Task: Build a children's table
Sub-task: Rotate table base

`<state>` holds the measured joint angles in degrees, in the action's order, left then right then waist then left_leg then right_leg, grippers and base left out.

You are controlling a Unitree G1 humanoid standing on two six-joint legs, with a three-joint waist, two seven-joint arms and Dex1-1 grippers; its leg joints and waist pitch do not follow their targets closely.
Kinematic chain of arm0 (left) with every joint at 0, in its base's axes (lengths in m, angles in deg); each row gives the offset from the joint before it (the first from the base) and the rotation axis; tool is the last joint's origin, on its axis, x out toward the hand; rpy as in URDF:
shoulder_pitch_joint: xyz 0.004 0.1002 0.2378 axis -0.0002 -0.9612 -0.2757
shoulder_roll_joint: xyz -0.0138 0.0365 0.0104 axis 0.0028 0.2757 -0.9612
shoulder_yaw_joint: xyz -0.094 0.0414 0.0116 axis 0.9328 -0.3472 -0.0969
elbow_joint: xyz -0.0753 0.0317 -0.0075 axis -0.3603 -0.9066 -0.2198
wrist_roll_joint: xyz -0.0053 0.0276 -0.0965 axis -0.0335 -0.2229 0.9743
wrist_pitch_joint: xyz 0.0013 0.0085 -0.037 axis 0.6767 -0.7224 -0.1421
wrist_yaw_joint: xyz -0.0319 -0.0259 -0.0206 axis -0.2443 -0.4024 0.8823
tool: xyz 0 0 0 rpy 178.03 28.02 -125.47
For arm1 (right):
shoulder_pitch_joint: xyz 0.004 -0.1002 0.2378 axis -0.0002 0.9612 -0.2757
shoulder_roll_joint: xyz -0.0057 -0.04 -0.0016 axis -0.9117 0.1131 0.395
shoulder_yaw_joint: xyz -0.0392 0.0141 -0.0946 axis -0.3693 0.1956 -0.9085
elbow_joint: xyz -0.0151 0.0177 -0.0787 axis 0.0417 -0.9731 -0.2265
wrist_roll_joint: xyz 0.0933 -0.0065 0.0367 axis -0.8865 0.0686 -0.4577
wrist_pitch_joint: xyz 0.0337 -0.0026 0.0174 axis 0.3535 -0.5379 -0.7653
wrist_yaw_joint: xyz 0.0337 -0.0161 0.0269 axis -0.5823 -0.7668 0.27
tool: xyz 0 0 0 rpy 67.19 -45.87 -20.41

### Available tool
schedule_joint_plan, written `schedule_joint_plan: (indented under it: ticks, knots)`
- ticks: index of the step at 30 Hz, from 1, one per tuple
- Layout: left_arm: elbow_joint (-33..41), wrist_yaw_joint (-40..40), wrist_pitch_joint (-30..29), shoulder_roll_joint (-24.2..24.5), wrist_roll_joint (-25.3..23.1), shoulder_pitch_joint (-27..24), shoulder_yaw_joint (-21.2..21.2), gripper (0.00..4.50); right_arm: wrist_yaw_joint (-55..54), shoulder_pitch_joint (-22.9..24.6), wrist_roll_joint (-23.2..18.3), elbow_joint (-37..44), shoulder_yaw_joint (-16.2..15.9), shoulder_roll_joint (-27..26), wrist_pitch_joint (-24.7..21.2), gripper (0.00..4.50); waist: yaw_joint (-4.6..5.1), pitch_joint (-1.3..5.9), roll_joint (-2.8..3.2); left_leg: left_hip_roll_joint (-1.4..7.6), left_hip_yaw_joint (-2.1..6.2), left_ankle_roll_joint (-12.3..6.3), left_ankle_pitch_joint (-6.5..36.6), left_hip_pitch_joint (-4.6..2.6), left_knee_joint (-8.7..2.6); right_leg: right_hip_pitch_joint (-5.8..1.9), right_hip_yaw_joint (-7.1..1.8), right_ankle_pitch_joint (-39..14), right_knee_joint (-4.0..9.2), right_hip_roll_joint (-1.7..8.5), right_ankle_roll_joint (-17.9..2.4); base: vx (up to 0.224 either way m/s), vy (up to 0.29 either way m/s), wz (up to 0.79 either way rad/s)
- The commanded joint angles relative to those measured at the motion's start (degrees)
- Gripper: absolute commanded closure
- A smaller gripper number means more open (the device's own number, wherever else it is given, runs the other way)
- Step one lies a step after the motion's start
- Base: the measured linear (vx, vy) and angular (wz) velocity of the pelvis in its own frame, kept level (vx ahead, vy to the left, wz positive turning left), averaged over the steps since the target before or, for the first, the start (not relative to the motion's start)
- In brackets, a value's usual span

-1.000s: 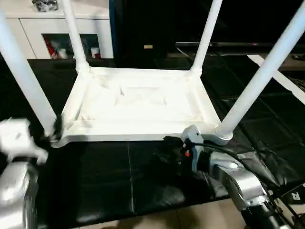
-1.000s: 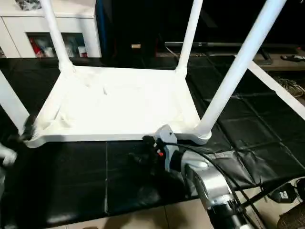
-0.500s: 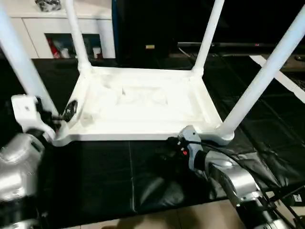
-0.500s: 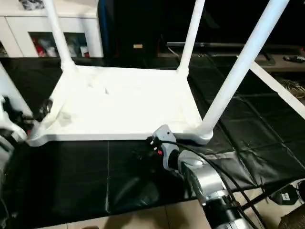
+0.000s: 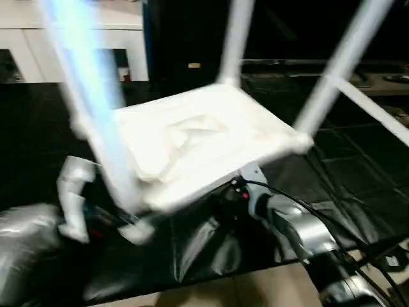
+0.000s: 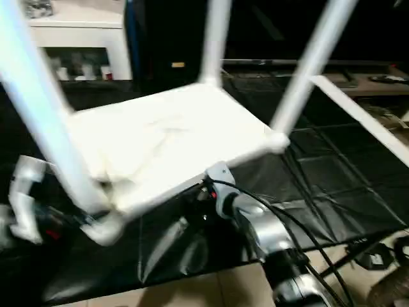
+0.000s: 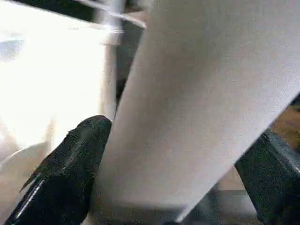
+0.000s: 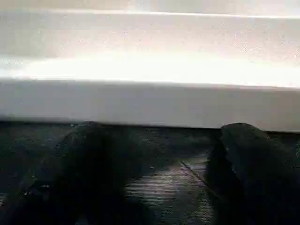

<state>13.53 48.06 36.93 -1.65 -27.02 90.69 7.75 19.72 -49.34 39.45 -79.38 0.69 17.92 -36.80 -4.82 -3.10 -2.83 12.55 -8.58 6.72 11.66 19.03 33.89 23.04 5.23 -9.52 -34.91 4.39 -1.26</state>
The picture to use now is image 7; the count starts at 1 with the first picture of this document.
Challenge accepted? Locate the white plastic table top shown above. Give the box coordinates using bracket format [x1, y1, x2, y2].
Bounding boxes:
[0, 0, 119, 225]

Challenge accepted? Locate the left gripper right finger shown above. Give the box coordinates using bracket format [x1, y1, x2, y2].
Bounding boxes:
[233, 129, 300, 225]

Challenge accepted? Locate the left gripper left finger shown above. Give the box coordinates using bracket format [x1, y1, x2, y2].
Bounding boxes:
[4, 115, 113, 225]

